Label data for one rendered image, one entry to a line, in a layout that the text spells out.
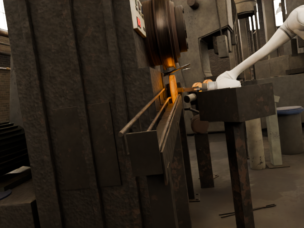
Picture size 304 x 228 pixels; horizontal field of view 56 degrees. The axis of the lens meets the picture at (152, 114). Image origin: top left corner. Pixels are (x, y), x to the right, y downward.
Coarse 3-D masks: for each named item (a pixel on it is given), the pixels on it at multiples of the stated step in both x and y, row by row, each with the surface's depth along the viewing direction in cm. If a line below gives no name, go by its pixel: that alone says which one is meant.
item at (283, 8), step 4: (280, 0) 740; (284, 0) 736; (284, 4) 736; (284, 8) 736; (284, 12) 737; (284, 16) 738; (284, 20) 739; (0, 32) 855; (4, 32) 872; (4, 36) 882; (8, 36) 895; (4, 44) 906; (8, 44) 924; (0, 52) 909; (4, 52) 927; (8, 52) 951
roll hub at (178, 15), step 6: (174, 6) 174; (180, 6) 171; (180, 12) 167; (180, 18) 166; (180, 24) 166; (180, 30) 166; (180, 36) 168; (186, 36) 177; (180, 42) 170; (186, 42) 189; (180, 48) 175; (186, 48) 175
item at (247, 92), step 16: (208, 96) 128; (224, 96) 118; (240, 96) 113; (256, 96) 117; (272, 96) 121; (208, 112) 129; (224, 112) 120; (240, 112) 113; (256, 112) 117; (272, 112) 121; (240, 128) 129; (240, 144) 129; (240, 160) 129; (240, 176) 129; (240, 192) 130; (240, 208) 131; (240, 224) 133
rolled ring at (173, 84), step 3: (171, 75) 181; (174, 75) 181; (171, 78) 177; (174, 78) 177; (171, 81) 175; (174, 81) 175; (171, 84) 175; (174, 84) 175; (171, 87) 174; (174, 87) 174; (171, 90) 175; (174, 90) 174; (171, 93) 175; (174, 93) 175; (177, 93) 191; (171, 96) 176; (174, 96) 176; (174, 99) 177
